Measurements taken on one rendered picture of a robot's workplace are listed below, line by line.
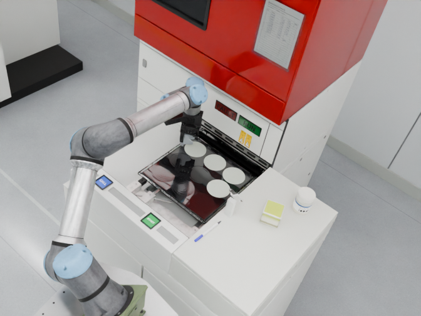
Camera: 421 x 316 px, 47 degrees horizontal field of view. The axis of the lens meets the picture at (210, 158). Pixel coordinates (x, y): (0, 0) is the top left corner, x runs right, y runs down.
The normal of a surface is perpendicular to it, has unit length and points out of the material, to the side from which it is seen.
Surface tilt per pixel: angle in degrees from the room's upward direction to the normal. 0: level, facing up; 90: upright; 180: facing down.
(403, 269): 0
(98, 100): 0
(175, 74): 90
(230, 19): 90
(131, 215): 0
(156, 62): 90
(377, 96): 90
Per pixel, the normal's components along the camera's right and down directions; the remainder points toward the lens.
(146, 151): 0.15, -0.70
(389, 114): -0.63, 0.48
